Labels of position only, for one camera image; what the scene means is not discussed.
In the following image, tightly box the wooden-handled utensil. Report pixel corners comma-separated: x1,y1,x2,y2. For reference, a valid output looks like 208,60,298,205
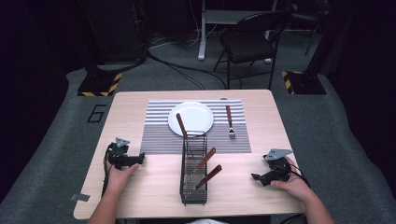
184,147,217,189
175,112,194,158
194,164,223,191

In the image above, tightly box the person's white clothing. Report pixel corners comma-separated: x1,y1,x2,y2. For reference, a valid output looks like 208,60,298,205
185,217,231,224

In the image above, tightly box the striped grey placemat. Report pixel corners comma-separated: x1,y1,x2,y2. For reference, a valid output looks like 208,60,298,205
139,99,253,155

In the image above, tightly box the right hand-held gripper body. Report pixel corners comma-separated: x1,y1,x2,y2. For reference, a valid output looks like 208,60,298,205
260,148,294,188

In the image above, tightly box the grey tape piece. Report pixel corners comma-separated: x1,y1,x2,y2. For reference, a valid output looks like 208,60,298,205
69,192,92,203

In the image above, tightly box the black folding chair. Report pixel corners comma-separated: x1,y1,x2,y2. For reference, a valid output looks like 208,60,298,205
212,10,293,91

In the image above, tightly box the black floor cable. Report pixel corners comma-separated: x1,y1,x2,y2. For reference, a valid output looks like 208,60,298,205
147,49,229,91

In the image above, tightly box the left hand-held gripper cable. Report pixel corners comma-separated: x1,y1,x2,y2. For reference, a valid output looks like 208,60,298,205
100,143,114,198

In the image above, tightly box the wooden-handled fork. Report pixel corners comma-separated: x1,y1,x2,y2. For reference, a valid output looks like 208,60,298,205
220,97,237,140

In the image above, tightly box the white desk frame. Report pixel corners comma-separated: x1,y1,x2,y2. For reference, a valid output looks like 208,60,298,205
197,0,278,62

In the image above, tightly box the person's right hand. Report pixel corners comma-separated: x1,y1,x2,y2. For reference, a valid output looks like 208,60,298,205
269,156,313,203

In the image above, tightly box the striped-edge black stand base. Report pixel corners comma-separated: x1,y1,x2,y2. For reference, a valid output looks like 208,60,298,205
77,72,123,98
281,70,328,96

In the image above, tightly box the white round plate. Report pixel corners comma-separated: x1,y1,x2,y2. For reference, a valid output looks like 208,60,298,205
167,101,216,138

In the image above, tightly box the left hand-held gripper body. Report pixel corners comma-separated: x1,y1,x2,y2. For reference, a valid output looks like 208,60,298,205
106,136,138,171

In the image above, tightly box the black equipment cabinet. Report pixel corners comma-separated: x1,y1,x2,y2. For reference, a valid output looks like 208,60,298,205
78,0,148,64

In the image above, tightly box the hand-held gripper cable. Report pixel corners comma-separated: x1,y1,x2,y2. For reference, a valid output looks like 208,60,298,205
100,143,114,198
288,162,312,189

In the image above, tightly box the person's left hand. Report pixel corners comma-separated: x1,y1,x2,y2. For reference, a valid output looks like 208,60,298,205
105,160,140,191

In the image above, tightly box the black wire cutlery basket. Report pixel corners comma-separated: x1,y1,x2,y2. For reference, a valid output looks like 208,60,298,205
178,132,209,207

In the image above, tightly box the right hand-held gripper cable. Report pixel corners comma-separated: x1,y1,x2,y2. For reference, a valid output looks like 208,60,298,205
288,162,312,189

